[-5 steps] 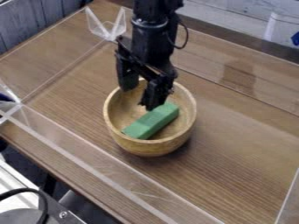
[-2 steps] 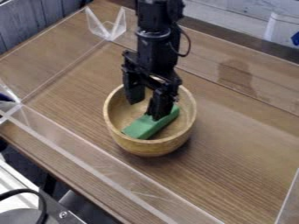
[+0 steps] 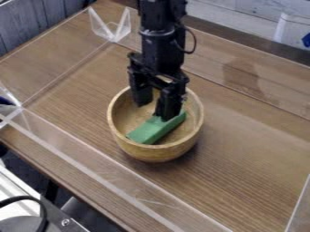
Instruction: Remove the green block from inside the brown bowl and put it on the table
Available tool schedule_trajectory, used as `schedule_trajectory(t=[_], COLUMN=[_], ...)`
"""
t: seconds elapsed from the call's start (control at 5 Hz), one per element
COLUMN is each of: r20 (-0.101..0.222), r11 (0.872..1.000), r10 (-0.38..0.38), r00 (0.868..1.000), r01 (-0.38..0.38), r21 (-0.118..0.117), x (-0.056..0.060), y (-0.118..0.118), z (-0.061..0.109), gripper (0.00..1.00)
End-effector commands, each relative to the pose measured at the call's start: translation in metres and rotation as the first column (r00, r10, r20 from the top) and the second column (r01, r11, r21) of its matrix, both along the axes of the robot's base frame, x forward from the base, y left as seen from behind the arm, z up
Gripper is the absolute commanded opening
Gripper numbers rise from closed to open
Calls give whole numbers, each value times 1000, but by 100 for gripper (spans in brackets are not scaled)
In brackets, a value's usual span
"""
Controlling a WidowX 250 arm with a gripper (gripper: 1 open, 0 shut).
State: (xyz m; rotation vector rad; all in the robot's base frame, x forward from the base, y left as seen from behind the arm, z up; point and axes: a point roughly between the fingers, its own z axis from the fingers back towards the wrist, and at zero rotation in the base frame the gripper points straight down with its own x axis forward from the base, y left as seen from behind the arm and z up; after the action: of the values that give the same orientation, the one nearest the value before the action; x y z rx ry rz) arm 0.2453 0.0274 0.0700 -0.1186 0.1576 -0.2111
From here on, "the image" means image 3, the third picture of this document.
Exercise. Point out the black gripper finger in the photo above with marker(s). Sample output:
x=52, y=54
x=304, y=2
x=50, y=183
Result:
x=141, y=87
x=171, y=102

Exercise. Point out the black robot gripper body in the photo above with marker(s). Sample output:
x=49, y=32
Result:
x=162, y=56

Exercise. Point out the green rectangular block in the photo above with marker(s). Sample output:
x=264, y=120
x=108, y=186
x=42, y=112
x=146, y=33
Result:
x=154, y=129

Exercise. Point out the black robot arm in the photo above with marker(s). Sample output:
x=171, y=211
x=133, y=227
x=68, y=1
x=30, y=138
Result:
x=160, y=14

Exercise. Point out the brown wooden bowl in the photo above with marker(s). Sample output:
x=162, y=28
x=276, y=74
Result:
x=125, y=116

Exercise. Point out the white container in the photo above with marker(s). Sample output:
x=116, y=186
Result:
x=292, y=28

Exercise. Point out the blue object at edge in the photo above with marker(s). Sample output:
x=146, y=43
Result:
x=307, y=40

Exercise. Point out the clear acrylic corner bracket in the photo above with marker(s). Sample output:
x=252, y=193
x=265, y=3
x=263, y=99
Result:
x=110, y=31

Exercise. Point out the clear acrylic front wall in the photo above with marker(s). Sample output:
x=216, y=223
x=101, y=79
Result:
x=150, y=199

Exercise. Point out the grey metal bracket with screw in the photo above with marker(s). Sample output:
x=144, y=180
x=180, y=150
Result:
x=60, y=221

